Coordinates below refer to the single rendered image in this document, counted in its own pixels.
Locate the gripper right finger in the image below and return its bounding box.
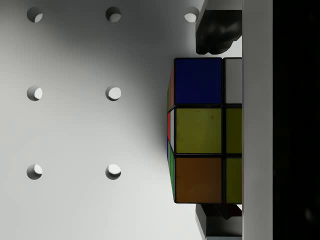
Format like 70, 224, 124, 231
195, 203, 243, 238

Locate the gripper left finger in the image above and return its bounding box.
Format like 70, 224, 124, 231
195, 9, 243, 56

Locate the puzzle cube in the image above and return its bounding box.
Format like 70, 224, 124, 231
166, 57, 243, 205

